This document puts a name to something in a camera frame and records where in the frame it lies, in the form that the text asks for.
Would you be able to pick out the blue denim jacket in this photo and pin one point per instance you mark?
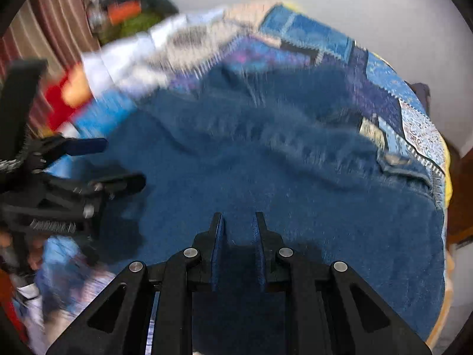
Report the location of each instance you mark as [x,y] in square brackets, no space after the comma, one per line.
[258,162]

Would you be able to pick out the patchwork blanket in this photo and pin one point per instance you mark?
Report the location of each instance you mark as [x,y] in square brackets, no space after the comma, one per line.
[314,40]

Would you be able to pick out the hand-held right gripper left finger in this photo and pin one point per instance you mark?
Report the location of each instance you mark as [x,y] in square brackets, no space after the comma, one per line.
[177,296]

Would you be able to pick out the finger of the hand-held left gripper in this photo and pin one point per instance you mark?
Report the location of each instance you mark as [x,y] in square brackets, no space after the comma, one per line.
[87,146]
[122,184]

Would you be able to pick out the yellow cloth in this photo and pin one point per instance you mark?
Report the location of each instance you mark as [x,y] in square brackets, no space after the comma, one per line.
[448,177]

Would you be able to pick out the striped curtain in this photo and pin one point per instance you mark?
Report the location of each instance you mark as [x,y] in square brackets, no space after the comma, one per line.
[48,26]

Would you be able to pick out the white cloth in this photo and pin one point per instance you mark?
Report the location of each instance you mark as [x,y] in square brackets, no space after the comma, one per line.
[125,59]

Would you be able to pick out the red plush toy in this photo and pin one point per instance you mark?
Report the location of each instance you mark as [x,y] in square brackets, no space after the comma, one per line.
[59,107]

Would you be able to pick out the orange box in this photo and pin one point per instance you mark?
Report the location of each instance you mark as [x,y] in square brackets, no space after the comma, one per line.
[125,12]

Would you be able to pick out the grey bag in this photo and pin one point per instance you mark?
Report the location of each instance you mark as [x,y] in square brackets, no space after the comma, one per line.
[421,94]

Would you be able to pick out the green patterned cloth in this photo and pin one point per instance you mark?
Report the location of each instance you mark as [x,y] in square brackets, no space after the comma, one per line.
[144,26]

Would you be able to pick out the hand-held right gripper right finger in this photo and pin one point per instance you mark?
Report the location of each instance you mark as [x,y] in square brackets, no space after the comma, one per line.
[303,296]

